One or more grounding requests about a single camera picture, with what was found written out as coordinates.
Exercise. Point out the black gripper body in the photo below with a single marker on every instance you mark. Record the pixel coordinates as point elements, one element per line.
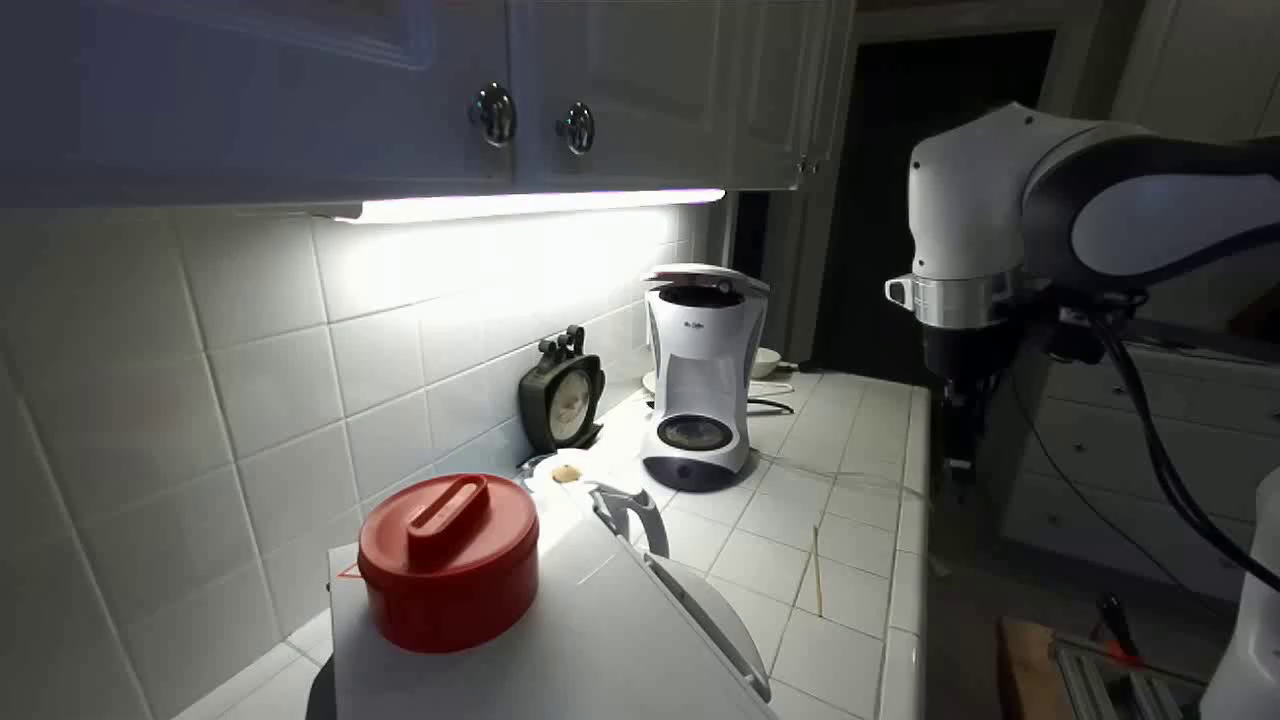
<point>986,390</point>

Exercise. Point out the black desk clock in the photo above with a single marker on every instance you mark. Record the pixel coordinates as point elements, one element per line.
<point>558,394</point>

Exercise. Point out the left cabinet door knob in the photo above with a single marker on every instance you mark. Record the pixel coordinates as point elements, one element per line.
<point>493,114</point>

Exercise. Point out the right cabinet door knob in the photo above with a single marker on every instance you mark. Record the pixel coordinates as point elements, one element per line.
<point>577,130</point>

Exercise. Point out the under-cabinet light bar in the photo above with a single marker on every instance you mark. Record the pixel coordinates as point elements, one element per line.
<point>445,208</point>

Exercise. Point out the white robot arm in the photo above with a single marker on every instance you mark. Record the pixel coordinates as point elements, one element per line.
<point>1049,220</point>

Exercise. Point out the cabinet door knob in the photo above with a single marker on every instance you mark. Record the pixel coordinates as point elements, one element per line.
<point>493,114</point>
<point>577,130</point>

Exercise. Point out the white plate with food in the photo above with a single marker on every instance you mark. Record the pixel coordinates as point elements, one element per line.
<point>562,471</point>

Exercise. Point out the white coffee machine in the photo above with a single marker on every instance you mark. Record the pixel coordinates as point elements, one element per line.
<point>707,335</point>

